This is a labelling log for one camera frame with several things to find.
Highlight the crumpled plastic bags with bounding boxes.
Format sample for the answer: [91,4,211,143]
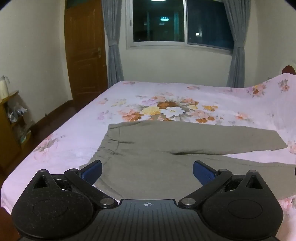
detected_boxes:
[7,105,28,122]

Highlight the grey curtain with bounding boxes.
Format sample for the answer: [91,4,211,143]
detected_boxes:
[223,0,248,88]
[101,0,125,88]

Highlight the wooden shelf unit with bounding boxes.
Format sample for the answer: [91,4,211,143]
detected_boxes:
[0,90,31,172]

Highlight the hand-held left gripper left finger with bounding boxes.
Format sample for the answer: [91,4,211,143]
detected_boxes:
[32,160,118,209]

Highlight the white framed window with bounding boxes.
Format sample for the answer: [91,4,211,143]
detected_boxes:
[126,0,234,55]

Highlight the pink floral bedspread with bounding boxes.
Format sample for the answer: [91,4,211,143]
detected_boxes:
[0,73,296,232]

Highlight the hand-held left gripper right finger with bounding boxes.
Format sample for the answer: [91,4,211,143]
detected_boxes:
[178,160,266,209]

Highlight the wooden headboard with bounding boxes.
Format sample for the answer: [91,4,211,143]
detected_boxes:
[279,59,296,76]

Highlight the brown wooden door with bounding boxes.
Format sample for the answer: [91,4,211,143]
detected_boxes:
[64,0,109,101]

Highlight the stacked books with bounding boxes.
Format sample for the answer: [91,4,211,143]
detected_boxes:
[20,130,31,143]

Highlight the grey pants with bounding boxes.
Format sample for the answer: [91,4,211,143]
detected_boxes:
[79,120,296,202]

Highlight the white kettle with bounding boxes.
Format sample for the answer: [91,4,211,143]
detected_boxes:
[0,75,11,100]

